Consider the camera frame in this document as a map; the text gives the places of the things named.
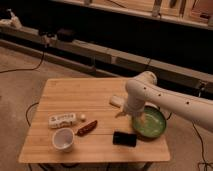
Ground brown red sausage toy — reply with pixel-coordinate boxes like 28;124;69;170
76;120;98;136

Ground white soap bar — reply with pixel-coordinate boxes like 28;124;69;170
109;95;125;108

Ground black rectangular sponge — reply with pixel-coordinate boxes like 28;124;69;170
113;131;137;147

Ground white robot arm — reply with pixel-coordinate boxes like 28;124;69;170
123;71;213;132

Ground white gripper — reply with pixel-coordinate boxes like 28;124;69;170
123;99;147;124

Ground wooden table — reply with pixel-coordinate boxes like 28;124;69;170
19;78;170;163

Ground black floor cable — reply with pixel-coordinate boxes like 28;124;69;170
0;49;47;75

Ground green ceramic bowl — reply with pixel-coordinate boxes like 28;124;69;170
132;106;167;138

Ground white patterned box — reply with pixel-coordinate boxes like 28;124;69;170
48;113;77;129

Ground white spray bottle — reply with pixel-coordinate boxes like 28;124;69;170
8;9;22;29

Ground black device on ledge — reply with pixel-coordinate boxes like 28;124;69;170
57;29;75;42

